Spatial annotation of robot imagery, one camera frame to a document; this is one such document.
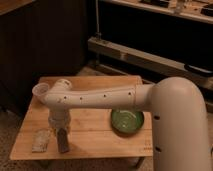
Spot metal pole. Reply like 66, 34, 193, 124
95, 0, 101, 40

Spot green bowl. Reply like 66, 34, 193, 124
111, 110, 144, 135

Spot wooden table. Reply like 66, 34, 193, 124
10, 76, 153, 160

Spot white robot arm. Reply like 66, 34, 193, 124
43, 77, 212, 171

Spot clear plastic cup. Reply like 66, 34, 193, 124
32, 83, 50, 103

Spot grey metal shelf beam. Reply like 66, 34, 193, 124
88, 37, 213, 86

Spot dark grey eraser block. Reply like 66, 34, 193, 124
57, 129, 70, 153

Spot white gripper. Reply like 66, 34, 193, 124
48, 110, 71, 134

